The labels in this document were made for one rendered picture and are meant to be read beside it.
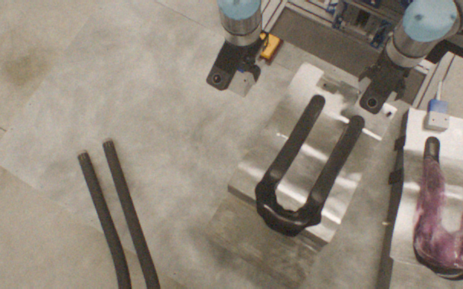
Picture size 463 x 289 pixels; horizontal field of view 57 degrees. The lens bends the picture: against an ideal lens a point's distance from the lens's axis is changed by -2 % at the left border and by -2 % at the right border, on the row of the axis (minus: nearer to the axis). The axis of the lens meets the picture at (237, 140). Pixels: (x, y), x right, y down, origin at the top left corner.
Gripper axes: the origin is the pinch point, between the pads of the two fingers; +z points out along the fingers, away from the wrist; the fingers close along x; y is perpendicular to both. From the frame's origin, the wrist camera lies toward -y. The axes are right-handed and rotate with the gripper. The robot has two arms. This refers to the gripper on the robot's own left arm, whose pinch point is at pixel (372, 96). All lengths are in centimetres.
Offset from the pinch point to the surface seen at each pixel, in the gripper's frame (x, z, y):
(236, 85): 28.8, -1.9, -14.3
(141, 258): 27, 4, -59
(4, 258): 99, 96, -103
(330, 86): 10.0, 7.2, 0.7
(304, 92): 14.7, 4.6, -5.2
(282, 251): 0.7, 7.9, -41.7
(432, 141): -18.7, 8.0, 0.7
